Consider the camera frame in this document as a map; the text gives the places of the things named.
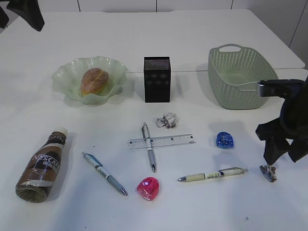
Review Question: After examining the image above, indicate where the white paper ball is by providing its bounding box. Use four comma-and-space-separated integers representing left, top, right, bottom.
155, 112, 179, 128

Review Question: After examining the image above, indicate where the Nescafe coffee bottle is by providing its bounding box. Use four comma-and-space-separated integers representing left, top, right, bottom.
15, 127, 68, 203

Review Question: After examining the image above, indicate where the sugared bread roll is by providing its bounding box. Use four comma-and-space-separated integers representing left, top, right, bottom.
80, 68, 109, 97

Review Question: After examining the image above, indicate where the black mesh pen holder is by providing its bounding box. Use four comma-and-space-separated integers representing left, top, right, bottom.
143, 57, 171, 103

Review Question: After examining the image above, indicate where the cream ballpoint pen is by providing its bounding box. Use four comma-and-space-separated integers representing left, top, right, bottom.
178, 167, 248, 182

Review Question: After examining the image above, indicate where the pink pencil sharpener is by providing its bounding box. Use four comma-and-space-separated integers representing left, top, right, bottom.
137, 177, 159, 201

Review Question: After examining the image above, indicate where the blue pencil sharpener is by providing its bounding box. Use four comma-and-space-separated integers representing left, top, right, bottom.
215, 131, 234, 149

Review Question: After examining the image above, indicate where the green woven plastic basket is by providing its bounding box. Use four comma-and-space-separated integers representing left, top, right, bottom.
208, 44, 278, 110

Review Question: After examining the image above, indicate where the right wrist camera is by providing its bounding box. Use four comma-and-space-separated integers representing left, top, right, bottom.
257, 79, 304, 99

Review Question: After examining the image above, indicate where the clear plastic ruler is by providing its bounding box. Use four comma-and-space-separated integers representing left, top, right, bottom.
127, 134, 196, 151

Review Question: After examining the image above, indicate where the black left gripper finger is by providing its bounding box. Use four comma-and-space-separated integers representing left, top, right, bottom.
0, 7, 9, 28
6, 0, 45, 31

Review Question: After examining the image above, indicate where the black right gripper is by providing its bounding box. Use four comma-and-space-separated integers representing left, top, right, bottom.
256, 80, 308, 165

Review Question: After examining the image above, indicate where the blue grey ballpoint pen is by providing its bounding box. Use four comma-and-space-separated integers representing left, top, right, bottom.
82, 152, 128, 196

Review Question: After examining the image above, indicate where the green ruffled glass plate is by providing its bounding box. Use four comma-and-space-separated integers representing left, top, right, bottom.
51, 56, 128, 104

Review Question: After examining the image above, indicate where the grey pen on ruler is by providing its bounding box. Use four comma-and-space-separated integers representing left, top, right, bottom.
141, 123, 156, 172

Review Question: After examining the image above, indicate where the dark paper scrap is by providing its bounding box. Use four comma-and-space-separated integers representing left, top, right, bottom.
259, 165, 277, 182

